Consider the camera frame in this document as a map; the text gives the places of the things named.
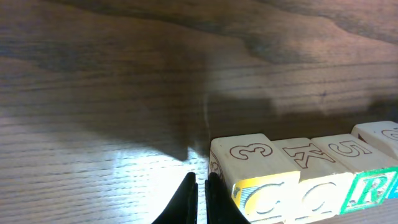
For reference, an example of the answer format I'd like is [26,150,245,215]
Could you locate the yellow C block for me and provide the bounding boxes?
[209,133,300,223]

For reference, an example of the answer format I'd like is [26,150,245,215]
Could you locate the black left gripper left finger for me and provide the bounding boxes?
[152,172,198,224]

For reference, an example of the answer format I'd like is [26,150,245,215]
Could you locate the blue L block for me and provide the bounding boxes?
[350,120,398,200]

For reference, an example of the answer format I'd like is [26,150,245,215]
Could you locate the yellow O block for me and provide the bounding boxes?
[273,138,354,224]

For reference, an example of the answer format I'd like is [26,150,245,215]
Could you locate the green R block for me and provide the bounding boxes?
[310,133,398,215]

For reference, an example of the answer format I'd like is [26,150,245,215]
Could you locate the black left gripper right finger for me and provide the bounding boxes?
[205,172,250,224]

